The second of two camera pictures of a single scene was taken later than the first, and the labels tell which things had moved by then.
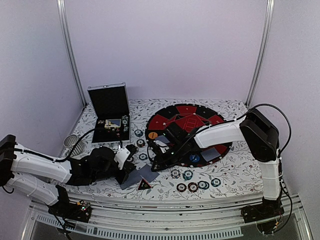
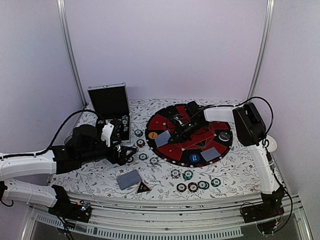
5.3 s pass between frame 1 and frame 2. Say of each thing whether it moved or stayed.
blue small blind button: stayed
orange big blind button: stayed
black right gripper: moved
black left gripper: moved
